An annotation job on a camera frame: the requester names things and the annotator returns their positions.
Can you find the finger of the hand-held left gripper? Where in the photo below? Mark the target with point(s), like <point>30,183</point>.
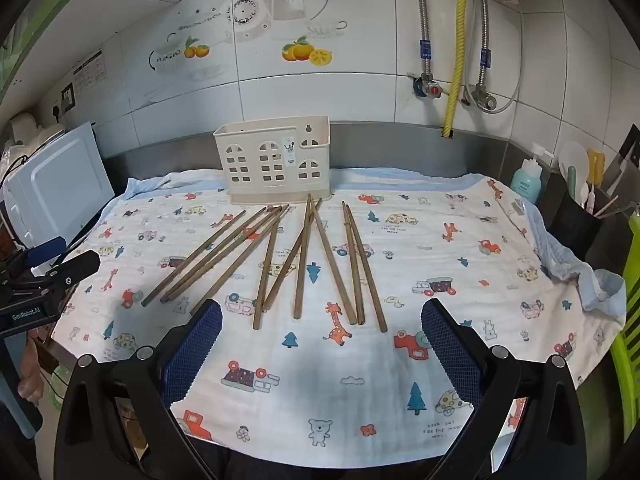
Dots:
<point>47,249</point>
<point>75,266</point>

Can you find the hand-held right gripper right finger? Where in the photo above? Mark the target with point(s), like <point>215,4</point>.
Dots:
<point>452,355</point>

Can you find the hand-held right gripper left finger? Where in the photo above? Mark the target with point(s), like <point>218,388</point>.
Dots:
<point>192,355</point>

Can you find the group of wooden chopsticks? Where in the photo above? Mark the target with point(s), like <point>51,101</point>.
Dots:
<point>303,260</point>

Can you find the cream plastic utensil holder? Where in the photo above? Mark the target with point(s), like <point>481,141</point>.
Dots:
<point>240,132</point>

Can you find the person's left hand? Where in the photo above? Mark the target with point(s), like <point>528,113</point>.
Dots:
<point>30,375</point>

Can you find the white microwave oven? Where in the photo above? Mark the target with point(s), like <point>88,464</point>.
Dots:
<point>60,185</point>

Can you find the white rounded container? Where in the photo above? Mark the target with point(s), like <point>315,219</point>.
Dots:
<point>22,127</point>

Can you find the cartoon printed white cloth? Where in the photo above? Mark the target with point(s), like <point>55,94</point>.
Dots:
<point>320,360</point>

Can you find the black utensil container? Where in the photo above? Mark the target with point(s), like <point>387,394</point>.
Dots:
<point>572,225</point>

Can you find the green plastic rack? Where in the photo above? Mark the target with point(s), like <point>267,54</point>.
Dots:
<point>631,360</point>

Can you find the teal pump soap bottle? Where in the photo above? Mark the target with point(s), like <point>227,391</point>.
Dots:
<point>525,182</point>

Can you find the pink toothbrush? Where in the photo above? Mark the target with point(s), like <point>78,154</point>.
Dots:
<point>590,200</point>

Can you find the white rice paddle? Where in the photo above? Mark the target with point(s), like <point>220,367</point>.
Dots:
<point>575,157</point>

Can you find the yellow bottle brush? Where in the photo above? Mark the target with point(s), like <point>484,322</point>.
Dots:
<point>595,165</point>

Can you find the metal angle valve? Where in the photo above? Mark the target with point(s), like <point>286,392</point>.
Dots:
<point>482,100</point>

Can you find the kitchen cleaver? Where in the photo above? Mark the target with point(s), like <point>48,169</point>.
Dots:
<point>631,147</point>

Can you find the white wall socket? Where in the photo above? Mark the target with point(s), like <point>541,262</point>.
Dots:
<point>57,112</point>

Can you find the black wall socket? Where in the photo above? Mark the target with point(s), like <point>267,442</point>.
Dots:
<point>68,96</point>

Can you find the wall notice sticker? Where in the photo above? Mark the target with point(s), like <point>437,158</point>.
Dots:
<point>90,72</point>

